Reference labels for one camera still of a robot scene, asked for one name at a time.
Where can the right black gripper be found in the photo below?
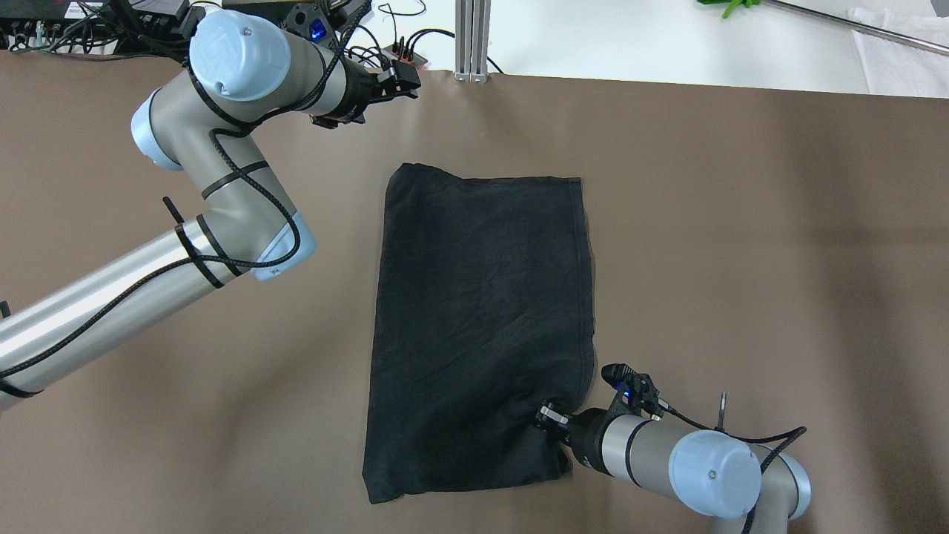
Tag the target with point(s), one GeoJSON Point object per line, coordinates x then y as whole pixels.
{"type": "Point", "coordinates": [586, 437]}

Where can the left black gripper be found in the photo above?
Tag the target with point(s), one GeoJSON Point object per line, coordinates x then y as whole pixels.
{"type": "Point", "coordinates": [361, 91]}

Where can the black graphic t-shirt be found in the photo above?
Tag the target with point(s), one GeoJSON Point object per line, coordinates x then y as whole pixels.
{"type": "Point", "coordinates": [484, 310]}

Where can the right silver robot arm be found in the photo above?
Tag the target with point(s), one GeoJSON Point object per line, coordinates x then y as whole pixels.
{"type": "Point", "coordinates": [741, 487]}

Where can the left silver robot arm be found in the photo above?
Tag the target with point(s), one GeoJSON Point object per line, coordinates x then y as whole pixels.
{"type": "Point", "coordinates": [241, 70]}

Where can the power strip with plugs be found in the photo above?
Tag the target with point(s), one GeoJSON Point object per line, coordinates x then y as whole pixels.
{"type": "Point", "coordinates": [385, 56]}

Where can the aluminium frame post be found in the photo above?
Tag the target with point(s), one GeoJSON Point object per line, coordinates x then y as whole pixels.
{"type": "Point", "coordinates": [471, 29]}

